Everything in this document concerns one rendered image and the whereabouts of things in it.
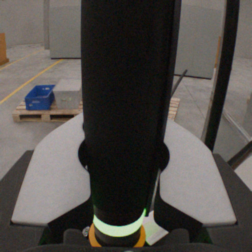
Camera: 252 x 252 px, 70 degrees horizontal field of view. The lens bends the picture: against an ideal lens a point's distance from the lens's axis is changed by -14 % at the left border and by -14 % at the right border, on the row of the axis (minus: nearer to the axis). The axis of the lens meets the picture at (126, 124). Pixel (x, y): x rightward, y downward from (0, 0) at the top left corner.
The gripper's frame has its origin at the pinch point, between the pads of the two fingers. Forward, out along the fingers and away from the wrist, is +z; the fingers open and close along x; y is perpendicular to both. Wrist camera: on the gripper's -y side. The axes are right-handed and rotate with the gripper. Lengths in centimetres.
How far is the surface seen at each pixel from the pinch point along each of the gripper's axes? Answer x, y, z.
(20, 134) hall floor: -139, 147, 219
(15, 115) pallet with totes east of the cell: -163, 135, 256
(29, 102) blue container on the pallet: -138, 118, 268
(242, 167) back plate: 31.1, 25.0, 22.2
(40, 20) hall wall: -494, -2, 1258
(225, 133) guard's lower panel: 70, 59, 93
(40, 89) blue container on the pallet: -141, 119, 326
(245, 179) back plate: 30.6, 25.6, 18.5
